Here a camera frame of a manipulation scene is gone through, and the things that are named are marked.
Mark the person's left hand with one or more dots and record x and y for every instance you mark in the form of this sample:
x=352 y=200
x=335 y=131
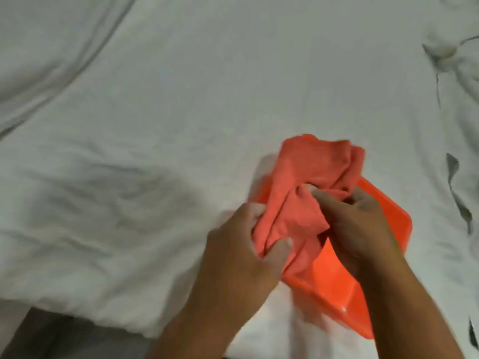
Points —
x=234 y=265

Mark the person's right hand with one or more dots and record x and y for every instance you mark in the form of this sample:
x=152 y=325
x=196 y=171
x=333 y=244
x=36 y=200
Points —
x=355 y=229

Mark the person's left thumb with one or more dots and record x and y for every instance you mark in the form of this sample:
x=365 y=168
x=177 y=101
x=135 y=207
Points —
x=276 y=255

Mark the person's right thumb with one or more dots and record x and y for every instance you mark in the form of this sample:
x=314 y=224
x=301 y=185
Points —
x=318 y=200

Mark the orange cloth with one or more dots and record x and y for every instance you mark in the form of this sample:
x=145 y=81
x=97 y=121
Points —
x=308 y=205

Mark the person's right forearm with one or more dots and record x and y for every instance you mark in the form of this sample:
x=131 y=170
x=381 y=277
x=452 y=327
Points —
x=406 y=306

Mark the person's left forearm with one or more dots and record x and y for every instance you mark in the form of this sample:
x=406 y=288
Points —
x=194 y=332

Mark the orange plastic basin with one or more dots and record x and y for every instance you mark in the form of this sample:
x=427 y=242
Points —
x=344 y=284

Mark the white bed sheet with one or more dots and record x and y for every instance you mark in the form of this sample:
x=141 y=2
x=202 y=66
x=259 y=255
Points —
x=157 y=138

